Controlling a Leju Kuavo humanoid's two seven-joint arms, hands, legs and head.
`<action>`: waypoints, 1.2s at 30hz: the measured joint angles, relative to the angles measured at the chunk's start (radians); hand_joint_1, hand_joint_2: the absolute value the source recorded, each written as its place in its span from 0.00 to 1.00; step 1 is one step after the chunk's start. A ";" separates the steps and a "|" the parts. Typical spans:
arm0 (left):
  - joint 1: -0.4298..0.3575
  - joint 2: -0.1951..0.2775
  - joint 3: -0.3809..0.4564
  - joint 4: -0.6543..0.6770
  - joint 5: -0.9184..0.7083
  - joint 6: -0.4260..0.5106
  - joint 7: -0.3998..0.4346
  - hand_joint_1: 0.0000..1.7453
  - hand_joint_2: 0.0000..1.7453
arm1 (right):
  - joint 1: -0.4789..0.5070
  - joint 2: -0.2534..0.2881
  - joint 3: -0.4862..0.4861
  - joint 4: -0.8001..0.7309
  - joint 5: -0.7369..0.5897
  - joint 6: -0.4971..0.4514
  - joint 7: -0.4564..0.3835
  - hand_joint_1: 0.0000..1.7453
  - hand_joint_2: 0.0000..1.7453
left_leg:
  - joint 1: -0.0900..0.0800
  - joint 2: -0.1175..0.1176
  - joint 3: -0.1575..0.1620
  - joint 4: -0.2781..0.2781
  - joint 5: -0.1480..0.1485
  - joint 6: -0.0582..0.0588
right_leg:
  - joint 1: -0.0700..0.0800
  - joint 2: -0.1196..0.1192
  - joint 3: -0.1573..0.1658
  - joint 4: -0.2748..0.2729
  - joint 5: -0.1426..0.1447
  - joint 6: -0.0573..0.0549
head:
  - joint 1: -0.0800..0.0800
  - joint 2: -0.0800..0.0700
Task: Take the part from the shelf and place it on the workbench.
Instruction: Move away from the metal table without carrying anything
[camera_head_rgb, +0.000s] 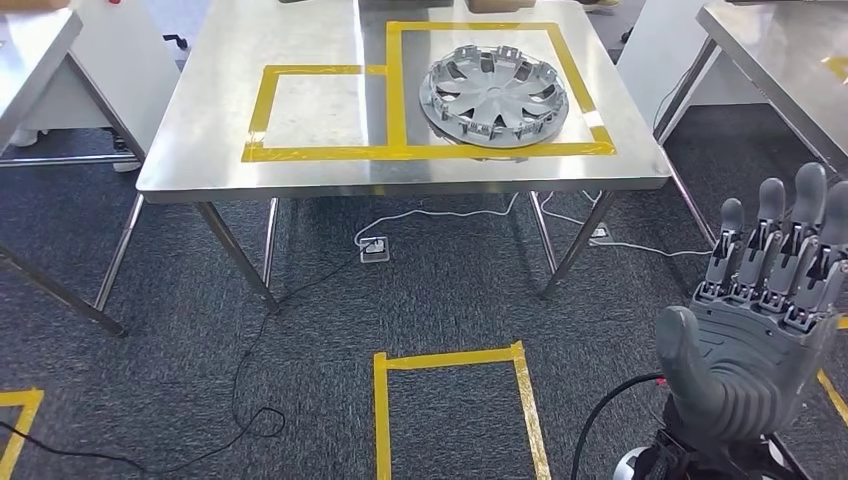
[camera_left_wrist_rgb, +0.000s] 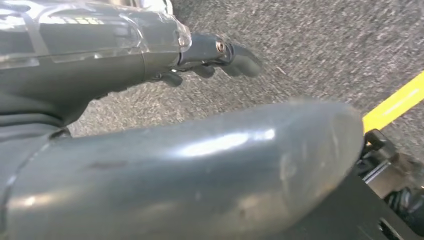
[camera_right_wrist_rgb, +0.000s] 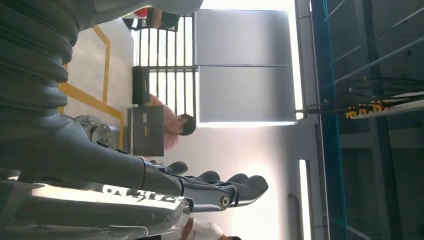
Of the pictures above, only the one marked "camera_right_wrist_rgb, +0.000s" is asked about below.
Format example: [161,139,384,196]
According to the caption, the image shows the grey case yellow label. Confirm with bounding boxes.
[131,105,166,158]

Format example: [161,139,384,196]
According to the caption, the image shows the person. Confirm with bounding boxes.
[145,94,198,151]
[162,216,243,240]

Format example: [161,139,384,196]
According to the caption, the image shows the black case yellow label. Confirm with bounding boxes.
[131,66,151,106]

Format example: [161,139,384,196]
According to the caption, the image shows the black window bars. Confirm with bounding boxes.
[132,14,199,117]

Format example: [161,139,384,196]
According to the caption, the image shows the grey window blind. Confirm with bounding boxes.
[197,65,298,124]
[194,9,294,66]

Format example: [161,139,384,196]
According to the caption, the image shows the ceiling strip light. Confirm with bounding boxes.
[299,159,313,240]

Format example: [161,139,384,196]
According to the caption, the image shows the blue overhead beam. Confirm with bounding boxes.
[310,0,349,240]

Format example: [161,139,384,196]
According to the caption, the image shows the overhead rail yellow connectors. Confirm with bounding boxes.
[344,97,424,121]

